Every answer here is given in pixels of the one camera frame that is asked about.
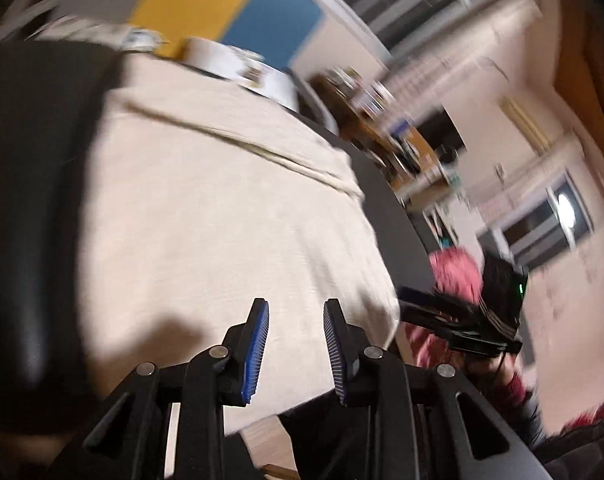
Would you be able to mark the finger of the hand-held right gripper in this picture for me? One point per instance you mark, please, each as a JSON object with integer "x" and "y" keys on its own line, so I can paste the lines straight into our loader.
{"x": 431, "y": 307}

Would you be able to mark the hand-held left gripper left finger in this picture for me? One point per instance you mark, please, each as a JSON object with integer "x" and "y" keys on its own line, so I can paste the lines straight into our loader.
{"x": 257, "y": 355}

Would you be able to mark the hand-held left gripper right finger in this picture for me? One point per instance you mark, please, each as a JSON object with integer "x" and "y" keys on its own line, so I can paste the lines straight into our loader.
{"x": 334, "y": 355}

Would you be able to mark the cream knit sweater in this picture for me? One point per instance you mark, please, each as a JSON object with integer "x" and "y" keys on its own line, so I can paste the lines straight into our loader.
{"x": 222, "y": 210}

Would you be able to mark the person's right hand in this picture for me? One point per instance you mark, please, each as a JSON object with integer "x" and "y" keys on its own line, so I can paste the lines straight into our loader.
{"x": 491, "y": 370}

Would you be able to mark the grey framed window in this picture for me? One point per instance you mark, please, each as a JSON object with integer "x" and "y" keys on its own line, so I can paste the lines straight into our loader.
{"x": 541, "y": 230}

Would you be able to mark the beige floral curtain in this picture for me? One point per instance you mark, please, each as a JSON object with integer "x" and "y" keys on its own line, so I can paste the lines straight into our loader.
{"x": 521, "y": 170}
{"x": 461, "y": 45}

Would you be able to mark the black flat screen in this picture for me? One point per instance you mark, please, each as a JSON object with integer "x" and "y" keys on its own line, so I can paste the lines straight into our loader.
{"x": 439, "y": 127}

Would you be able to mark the brown wooden desk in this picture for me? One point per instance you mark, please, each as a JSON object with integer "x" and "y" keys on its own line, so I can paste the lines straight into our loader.
{"x": 362, "y": 125}

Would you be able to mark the white deer print pillow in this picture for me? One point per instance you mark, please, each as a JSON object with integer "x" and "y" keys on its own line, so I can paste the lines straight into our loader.
{"x": 217, "y": 57}

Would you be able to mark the geometric pattern pillow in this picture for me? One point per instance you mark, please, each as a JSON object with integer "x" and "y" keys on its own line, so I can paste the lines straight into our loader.
{"x": 82, "y": 30}

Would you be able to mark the wall air conditioner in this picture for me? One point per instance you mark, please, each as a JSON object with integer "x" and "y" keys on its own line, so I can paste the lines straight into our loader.
{"x": 524, "y": 125}

